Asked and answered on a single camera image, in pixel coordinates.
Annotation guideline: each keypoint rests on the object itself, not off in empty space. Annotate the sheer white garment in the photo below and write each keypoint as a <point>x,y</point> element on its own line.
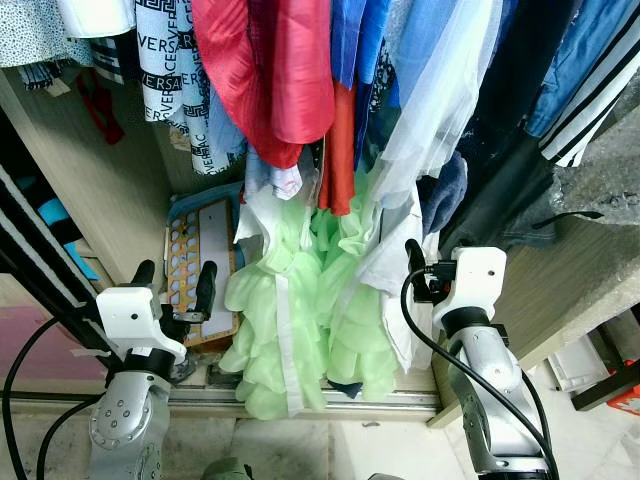
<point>440,120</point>

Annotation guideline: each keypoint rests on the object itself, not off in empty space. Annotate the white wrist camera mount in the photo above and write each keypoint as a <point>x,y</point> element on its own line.
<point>475,280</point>
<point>130,315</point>

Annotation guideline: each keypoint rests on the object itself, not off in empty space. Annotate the dark navy garment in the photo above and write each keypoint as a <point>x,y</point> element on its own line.
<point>510,110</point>

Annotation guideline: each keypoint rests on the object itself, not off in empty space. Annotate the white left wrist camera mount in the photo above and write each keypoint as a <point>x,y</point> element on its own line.
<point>130,315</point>

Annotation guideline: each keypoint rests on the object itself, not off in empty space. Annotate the black metal bar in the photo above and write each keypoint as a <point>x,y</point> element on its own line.
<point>610,383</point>

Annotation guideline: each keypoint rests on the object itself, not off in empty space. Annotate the light blue garment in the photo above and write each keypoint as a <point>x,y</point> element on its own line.
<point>420,40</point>

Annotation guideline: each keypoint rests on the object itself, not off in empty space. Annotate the red box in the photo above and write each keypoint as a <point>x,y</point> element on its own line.
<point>625,402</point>

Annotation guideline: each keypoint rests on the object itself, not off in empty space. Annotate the plain white garment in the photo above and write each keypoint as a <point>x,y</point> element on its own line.
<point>95,15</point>

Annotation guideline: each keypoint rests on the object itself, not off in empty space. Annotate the black white striped garment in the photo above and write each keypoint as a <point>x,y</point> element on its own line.
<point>585,125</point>

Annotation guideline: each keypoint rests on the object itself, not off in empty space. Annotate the cyan object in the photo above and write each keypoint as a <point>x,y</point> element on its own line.
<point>55,215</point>

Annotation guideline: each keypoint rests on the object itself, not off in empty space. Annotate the metal sliding door track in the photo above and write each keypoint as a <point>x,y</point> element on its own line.
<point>415,400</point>

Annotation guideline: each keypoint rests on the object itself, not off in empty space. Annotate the colourful peg board toy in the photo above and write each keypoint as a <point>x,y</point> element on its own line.
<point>185,260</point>

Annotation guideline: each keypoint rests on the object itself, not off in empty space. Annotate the royal blue garment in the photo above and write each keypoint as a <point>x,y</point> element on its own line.
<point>360,30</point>

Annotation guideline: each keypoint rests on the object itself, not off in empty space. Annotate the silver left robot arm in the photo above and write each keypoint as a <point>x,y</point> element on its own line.
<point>125,420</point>

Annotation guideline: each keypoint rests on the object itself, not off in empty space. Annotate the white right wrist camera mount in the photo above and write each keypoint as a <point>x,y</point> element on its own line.
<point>475,280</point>

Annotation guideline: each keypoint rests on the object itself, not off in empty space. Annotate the robot right leg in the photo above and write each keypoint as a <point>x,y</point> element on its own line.
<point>387,477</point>

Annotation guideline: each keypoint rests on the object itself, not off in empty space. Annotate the black white plaid garment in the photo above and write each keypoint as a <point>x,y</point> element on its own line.
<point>115,60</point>

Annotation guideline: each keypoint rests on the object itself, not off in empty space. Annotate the light wooden wardrobe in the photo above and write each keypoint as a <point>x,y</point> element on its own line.
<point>570,280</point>

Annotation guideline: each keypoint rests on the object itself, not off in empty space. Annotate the orange-red garment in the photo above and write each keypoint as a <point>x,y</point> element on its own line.
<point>340,150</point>

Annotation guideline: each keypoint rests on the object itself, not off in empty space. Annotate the robot leg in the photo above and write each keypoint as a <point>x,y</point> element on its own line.
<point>387,477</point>
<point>228,470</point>

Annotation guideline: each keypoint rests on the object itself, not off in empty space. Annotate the white plastic box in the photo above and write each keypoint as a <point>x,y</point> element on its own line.
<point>575,362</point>

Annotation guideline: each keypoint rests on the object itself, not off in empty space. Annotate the light green ruffled dress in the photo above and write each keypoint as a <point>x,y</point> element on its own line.
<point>270,320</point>

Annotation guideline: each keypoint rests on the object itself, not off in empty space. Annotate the clear bubble wrap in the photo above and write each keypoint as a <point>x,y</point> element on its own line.
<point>610,160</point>

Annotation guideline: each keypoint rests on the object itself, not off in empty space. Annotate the blue denim garment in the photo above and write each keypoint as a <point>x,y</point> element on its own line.
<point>580,50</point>

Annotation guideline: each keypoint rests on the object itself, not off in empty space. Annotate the red garment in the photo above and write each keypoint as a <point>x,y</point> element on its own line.
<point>270,70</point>

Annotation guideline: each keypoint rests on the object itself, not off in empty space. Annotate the pale blue pink garment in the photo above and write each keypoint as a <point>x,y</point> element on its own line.
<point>280,180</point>

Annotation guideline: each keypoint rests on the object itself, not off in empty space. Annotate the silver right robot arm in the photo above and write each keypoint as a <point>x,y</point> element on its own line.
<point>490,390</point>

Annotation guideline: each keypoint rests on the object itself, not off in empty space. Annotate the black white lettered shirt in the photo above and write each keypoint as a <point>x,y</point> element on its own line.
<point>165,60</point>

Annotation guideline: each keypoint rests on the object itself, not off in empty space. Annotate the white blue-dotted garment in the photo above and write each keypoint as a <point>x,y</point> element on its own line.
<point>30,30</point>

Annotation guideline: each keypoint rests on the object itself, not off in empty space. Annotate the robot left leg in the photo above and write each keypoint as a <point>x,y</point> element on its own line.
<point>228,470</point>

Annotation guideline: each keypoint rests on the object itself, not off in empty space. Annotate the dark blue towel garment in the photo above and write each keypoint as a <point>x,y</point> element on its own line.
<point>445,195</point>

